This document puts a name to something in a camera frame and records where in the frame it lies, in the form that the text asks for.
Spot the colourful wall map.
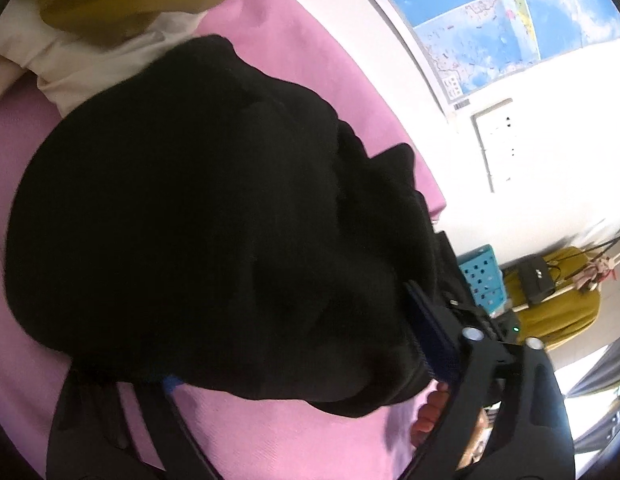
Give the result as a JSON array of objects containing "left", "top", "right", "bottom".
[{"left": 340, "top": 0, "right": 620, "bottom": 113}]

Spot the black handbag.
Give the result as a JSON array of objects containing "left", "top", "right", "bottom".
[{"left": 517, "top": 255, "right": 557, "bottom": 307}]

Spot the plush toy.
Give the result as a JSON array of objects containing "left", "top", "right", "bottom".
[{"left": 579, "top": 255, "right": 620, "bottom": 292}]

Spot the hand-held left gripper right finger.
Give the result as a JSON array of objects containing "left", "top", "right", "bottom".
[{"left": 404, "top": 279, "right": 577, "bottom": 480}]

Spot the teal plastic basket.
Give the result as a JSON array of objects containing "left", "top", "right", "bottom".
[{"left": 457, "top": 244, "right": 507, "bottom": 317}]

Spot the black jacket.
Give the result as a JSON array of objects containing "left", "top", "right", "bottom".
[{"left": 5, "top": 34, "right": 458, "bottom": 418}]

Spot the olive and cream clothes pile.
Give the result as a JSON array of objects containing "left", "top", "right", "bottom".
[{"left": 0, "top": 0, "right": 211, "bottom": 116}]

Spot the white wall switch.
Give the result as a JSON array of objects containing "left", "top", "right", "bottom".
[{"left": 489, "top": 170, "right": 516, "bottom": 194}]

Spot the person's right hand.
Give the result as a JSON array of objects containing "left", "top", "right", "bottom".
[{"left": 410, "top": 383, "right": 450, "bottom": 449}]

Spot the pink daisy-print blanket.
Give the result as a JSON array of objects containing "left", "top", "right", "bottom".
[{"left": 0, "top": 0, "right": 448, "bottom": 480}]

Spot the mustard hanging garment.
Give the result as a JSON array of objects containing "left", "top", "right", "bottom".
[{"left": 502, "top": 246, "right": 602, "bottom": 352}]

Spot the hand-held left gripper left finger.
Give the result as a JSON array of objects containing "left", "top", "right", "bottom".
[{"left": 46, "top": 367, "right": 221, "bottom": 480}]

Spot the pinkish beige folded garment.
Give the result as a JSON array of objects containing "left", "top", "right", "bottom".
[{"left": 0, "top": 50, "right": 28, "bottom": 104}]

